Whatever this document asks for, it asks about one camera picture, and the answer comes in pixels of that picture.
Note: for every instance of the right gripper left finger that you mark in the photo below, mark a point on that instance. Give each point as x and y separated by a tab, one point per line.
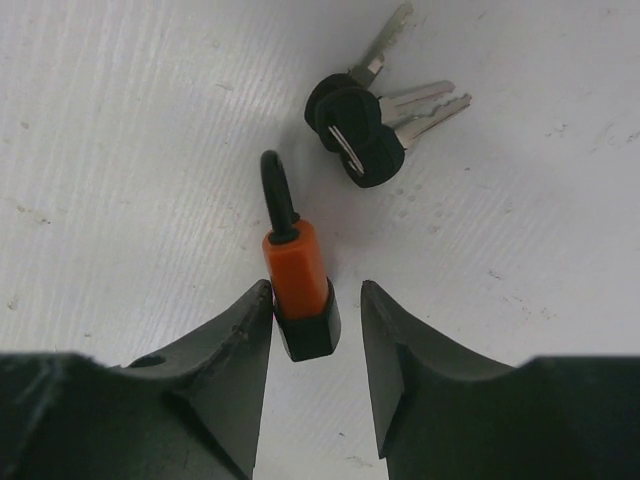
190	410

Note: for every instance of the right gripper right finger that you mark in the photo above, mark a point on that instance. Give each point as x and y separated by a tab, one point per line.
443	411

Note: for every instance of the orange black padlock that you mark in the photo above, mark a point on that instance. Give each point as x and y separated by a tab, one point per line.
305	305

